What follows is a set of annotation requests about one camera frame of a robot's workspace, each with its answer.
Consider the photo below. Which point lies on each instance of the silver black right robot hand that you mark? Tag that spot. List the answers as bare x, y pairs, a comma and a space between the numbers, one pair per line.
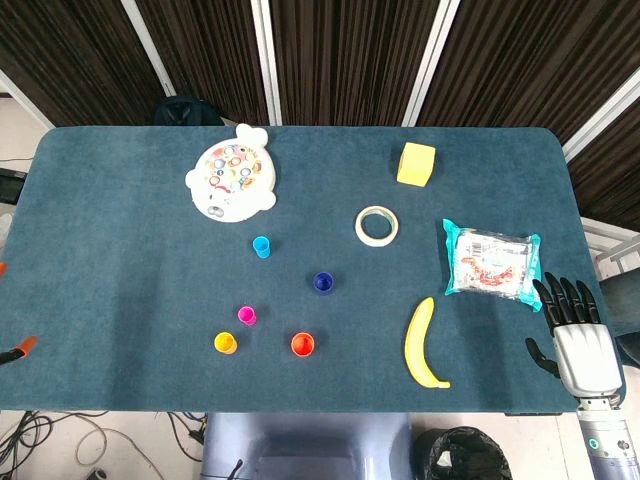
585, 355

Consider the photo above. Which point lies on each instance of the black orange-tipped left robot hand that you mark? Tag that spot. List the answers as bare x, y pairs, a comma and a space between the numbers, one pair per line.
25, 345

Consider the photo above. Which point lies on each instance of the yellow plastic cup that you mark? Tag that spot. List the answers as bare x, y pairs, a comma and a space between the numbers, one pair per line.
225, 342

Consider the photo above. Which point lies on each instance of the magenta plastic cup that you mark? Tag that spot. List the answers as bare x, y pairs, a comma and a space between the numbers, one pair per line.
246, 315

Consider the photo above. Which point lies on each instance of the light blue plastic cup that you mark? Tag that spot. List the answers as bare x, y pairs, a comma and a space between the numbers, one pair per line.
261, 246

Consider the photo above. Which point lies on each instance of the dark blue plastic cup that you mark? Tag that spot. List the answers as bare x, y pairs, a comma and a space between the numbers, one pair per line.
323, 282

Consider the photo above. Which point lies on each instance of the dark teal chair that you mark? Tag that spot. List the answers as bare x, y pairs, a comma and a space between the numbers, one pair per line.
630, 300

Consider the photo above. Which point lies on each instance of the white metal rack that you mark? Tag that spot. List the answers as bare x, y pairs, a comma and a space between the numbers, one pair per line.
607, 247

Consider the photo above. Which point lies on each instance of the teal snack packet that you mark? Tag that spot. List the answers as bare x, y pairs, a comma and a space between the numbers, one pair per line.
492, 265

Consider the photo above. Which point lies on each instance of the blue felt table cover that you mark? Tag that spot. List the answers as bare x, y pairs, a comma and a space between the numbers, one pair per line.
125, 250

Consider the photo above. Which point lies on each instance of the grey floor caster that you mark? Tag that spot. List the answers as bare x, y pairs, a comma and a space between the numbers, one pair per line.
97, 474

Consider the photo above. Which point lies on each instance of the black trash bag bin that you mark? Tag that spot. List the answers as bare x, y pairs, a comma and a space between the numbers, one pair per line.
465, 455

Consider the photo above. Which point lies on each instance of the black box device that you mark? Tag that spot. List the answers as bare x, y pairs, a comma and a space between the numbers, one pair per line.
10, 187

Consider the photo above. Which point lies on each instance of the yellow banana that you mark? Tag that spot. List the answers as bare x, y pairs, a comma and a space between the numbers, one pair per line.
417, 345

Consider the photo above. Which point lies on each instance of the dark brown slatted partition panel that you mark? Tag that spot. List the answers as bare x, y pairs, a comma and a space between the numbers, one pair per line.
525, 60
615, 175
345, 60
65, 50
210, 50

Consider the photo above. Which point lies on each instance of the beige masking tape roll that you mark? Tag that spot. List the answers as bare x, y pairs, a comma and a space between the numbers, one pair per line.
377, 242

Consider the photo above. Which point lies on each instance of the yellow sponge block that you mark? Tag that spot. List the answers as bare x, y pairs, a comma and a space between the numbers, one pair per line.
415, 165

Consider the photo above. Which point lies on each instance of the white fishing game toy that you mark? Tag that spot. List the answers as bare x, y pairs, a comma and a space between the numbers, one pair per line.
230, 175

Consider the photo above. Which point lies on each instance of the orange plastic cup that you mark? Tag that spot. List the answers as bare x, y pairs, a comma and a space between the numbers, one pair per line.
303, 345

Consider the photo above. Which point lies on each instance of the black backpack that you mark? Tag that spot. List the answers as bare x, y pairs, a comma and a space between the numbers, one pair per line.
185, 112

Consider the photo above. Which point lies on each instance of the blue-grey robot torso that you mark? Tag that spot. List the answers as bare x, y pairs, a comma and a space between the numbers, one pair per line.
300, 445

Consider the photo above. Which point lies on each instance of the white partition frame post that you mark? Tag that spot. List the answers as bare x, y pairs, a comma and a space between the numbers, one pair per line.
267, 60
25, 103
600, 124
430, 60
148, 45

